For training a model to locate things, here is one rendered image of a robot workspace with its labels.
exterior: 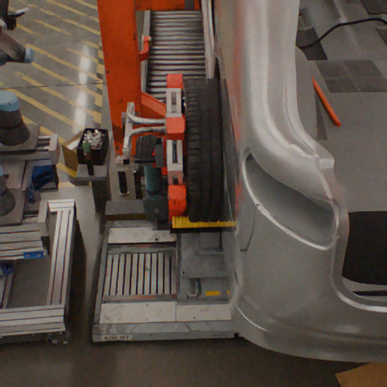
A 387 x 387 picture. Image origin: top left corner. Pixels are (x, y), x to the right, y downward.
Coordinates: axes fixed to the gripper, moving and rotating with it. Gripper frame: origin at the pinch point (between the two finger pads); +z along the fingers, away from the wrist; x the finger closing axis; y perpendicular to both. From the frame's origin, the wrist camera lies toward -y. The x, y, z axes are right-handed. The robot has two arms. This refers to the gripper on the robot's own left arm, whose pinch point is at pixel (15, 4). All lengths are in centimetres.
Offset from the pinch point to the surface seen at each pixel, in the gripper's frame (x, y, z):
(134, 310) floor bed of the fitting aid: 92, 104, -95
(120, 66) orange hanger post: 63, 7, -28
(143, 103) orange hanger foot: 75, 28, -23
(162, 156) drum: 93, 24, -67
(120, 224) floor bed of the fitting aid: 70, 107, -36
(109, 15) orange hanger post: 57, -19, -29
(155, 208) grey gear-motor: 90, 79, -46
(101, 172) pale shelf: 57, 72, -34
